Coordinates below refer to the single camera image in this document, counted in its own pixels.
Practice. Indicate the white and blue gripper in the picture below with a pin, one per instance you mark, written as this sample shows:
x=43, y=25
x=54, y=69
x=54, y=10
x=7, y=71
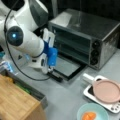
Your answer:
x=46, y=60

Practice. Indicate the orange toy carrot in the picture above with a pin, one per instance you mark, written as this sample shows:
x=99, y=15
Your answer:
x=89, y=116

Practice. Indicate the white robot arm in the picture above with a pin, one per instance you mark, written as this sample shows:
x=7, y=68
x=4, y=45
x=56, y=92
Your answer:
x=17, y=33

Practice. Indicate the open grey drawer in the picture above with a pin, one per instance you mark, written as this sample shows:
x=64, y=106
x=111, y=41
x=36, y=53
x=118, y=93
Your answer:
x=27, y=88

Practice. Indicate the silver toaster oven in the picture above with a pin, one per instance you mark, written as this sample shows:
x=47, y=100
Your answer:
x=85, y=37

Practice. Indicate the white induction cooker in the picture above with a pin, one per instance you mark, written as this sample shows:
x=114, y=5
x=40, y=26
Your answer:
x=115, y=106

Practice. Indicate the wooden drawer cabinet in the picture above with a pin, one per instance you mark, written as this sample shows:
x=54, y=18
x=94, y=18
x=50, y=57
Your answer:
x=16, y=104

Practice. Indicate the teal bowl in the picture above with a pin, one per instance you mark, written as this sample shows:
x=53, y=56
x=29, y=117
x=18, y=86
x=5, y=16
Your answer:
x=94, y=110

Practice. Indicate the pink pan lid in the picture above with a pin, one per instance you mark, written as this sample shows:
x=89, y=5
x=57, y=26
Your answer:
x=106, y=91

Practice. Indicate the white pan handle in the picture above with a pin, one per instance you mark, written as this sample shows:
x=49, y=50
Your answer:
x=88, y=78

